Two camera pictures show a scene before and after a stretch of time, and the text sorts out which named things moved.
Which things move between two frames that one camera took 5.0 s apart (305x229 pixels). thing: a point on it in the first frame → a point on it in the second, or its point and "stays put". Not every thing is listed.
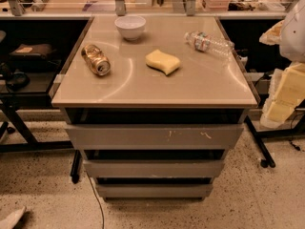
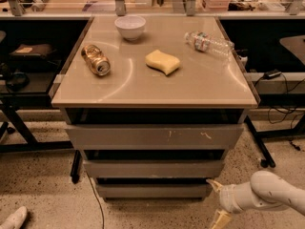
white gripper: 294,37 → 227,198
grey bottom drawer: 153,192 stays put
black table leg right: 258,135 stays put
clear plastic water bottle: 202,41 stays put
